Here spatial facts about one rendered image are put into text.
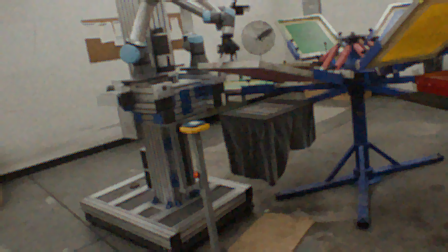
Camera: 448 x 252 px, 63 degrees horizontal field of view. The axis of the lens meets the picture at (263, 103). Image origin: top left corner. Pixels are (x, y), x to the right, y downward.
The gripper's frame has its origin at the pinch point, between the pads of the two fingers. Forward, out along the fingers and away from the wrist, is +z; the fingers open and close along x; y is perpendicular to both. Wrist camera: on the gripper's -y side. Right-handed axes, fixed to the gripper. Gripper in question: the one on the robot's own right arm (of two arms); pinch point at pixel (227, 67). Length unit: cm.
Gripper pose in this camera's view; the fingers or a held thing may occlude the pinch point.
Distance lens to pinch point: 222.1
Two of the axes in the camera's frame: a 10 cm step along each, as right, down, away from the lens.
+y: -7.0, -0.5, 7.2
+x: -7.1, -0.4, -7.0
